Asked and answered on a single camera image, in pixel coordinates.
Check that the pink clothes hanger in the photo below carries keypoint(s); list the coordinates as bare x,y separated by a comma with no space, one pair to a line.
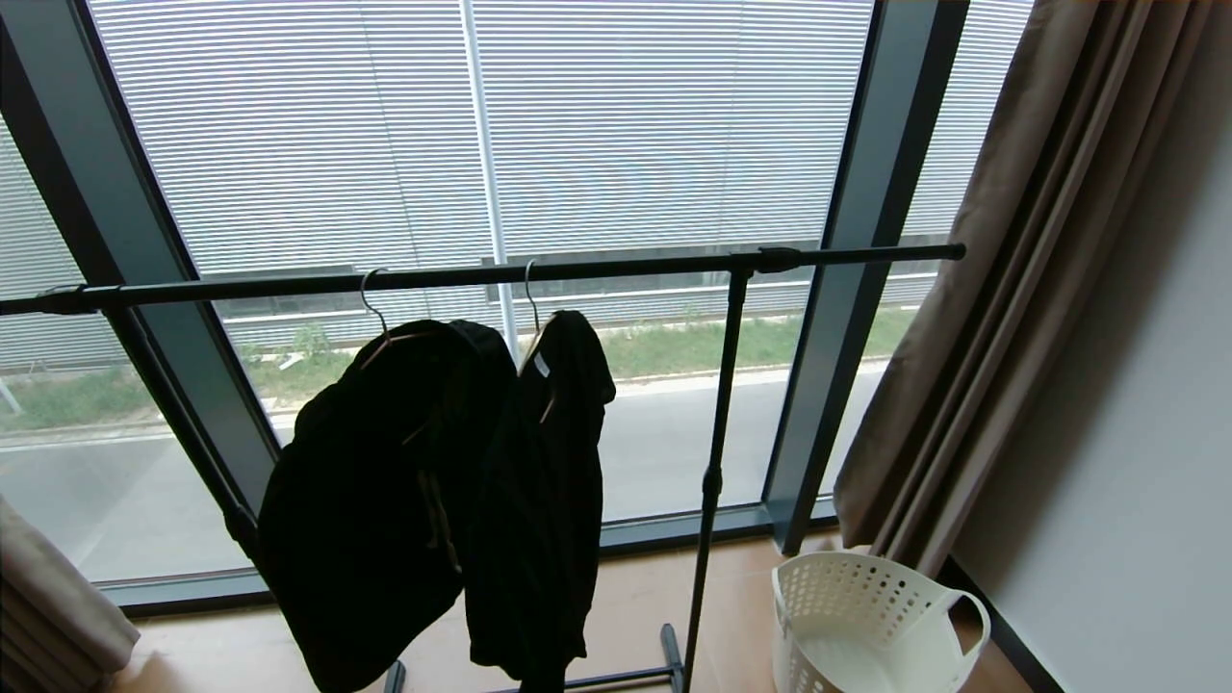
528,289
367,300

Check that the black garment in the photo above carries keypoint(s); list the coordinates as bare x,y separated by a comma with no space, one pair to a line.
539,500

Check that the black clothes rack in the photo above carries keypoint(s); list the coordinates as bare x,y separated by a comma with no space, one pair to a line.
577,269

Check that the white laundry basket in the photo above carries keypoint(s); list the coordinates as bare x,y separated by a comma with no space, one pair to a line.
866,616

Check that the window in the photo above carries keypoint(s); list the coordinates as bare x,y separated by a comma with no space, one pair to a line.
885,144

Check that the brown curtain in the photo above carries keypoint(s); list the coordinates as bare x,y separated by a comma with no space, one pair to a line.
1011,289
58,616

